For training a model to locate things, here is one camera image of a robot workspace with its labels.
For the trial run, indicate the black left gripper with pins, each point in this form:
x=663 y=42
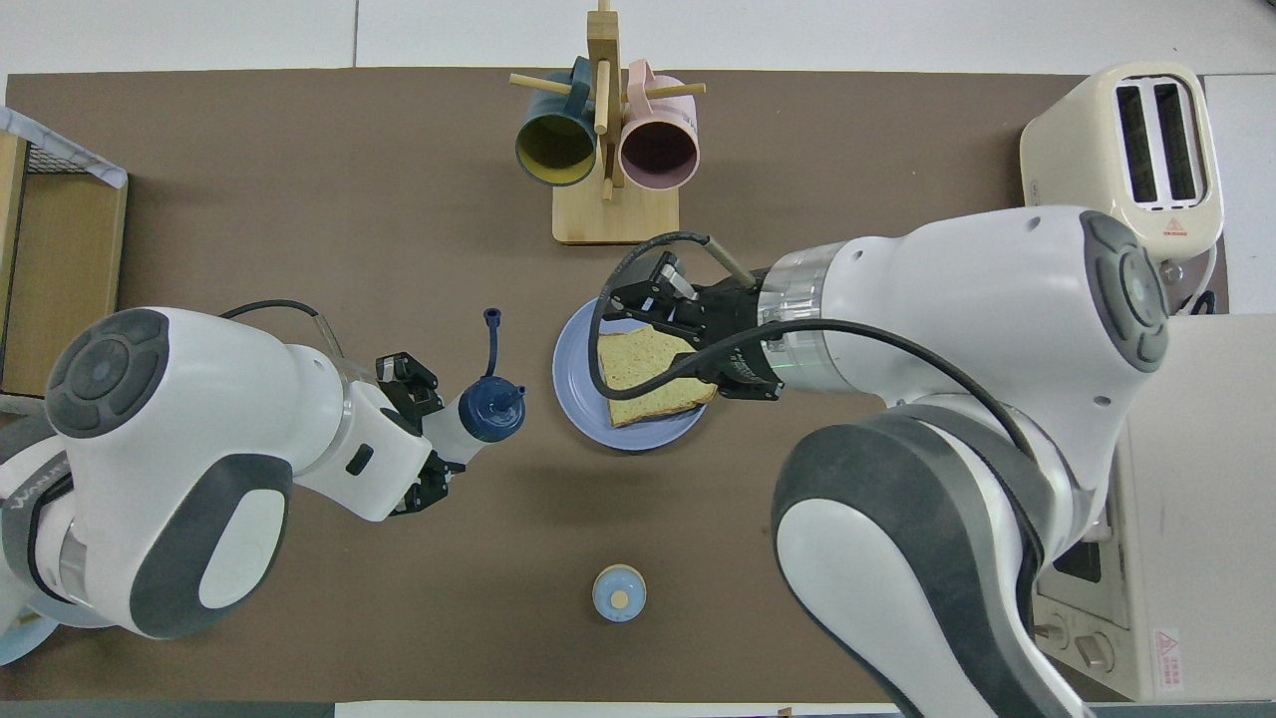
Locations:
x=411 y=427

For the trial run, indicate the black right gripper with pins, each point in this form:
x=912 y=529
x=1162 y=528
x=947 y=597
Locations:
x=733 y=329

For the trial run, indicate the translucent seasoning bottle blue cap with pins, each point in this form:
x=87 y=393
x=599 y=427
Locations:
x=483 y=414

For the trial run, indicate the toasted bread slice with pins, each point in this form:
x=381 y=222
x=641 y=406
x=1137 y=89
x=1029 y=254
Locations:
x=648 y=389

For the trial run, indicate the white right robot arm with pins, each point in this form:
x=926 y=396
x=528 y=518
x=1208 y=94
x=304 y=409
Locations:
x=947 y=299

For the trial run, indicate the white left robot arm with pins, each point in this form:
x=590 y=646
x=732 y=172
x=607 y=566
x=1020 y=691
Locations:
x=199 y=419

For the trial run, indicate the blue round plate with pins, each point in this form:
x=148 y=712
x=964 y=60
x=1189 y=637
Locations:
x=578 y=389

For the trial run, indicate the pale grey plate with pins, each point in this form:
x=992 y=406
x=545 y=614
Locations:
x=25 y=643

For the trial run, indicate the wooden mug rack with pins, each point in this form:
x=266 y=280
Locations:
x=618 y=214

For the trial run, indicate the pink mug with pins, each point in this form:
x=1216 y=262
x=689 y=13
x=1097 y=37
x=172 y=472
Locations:
x=658 y=150

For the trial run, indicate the dark teal mug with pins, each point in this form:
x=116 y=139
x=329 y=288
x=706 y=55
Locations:
x=555 y=150

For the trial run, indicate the small blue call bell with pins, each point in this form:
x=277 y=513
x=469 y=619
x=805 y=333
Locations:
x=619 y=593

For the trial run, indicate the brown table mat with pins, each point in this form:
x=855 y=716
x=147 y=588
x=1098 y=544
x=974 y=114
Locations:
x=299 y=199

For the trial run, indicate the cream two-slot toaster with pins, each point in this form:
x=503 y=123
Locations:
x=1077 y=140

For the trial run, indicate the white blue patterned cloth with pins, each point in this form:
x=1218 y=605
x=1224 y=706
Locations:
x=70 y=152

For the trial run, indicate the white toaster oven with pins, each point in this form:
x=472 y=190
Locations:
x=1196 y=479

